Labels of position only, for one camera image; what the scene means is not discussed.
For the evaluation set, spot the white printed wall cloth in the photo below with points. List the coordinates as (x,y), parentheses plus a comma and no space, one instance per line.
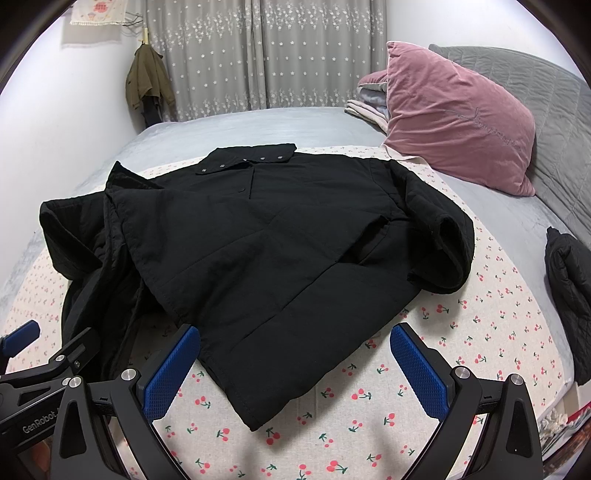
(106,11)

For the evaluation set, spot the stack of folded linens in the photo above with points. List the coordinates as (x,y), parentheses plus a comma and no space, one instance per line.
(367,105)

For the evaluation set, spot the wooden wall hook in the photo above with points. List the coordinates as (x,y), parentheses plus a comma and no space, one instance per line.
(146,37)

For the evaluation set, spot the black quilted garment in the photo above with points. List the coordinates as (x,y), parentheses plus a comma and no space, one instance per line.
(570,295)

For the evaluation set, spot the white crumpled cloth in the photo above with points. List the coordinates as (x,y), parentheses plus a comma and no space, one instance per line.
(556,427)

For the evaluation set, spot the grey quilted headboard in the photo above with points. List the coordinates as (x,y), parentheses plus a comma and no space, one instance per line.
(554,120)

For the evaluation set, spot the black jacket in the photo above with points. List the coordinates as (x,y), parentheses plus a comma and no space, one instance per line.
(258,258)

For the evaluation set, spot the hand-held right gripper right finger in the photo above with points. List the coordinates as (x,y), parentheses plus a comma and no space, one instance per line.
(420,374)

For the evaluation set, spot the grey star print curtain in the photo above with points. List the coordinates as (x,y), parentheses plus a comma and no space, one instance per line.
(277,55)

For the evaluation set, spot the pink velvet pillow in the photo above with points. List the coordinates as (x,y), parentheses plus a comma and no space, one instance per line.
(452,120)

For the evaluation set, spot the olive green hanging jacket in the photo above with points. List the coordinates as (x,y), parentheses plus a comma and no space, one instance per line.
(147,78)

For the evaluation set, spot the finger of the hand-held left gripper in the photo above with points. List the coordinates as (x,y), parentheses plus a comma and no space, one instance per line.
(21,337)
(81,348)

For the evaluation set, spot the cherry print cloth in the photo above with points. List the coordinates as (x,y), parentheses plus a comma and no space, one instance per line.
(351,406)

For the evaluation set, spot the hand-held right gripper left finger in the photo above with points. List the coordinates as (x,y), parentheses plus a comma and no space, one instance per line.
(170,376)

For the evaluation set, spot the dark hanging cloth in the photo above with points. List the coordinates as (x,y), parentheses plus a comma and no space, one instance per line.
(151,113)

